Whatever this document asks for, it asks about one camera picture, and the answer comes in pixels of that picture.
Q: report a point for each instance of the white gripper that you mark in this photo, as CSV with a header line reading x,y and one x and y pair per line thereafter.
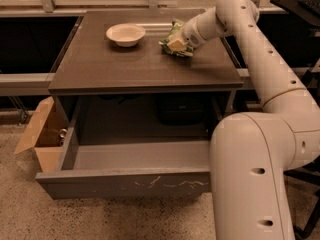
x,y
190,34

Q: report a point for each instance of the green jalapeno chip bag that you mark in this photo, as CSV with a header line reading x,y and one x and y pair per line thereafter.
x,y
177,25

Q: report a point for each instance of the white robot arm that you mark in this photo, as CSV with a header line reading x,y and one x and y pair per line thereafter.
x,y
250,151

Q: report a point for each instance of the grey cabinet with top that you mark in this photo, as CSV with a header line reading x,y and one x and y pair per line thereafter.
x,y
96,66

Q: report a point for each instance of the open grey top drawer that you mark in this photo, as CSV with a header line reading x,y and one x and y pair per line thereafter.
x,y
121,149

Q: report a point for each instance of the white bowl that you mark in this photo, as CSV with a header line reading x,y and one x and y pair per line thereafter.
x,y
125,35

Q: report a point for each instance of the black desk with laptop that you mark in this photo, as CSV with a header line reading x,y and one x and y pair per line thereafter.
x,y
308,10

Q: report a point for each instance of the metal can in box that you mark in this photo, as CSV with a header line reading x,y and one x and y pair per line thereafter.
x,y
62,136

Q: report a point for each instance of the cardboard box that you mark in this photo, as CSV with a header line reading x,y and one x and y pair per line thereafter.
x,y
42,135

